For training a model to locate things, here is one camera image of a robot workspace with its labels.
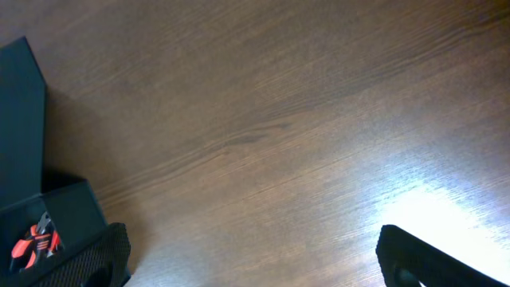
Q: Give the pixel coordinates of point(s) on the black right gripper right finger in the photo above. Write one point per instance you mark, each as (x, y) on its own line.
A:
(406, 260)

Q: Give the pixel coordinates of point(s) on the orange black needle-nose pliers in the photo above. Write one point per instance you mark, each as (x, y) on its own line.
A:
(40, 241)

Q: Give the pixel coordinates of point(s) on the black storage box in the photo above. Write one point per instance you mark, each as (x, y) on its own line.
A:
(28, 187)

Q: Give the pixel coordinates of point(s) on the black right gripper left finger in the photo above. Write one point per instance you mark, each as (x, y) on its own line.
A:
(100, 261)

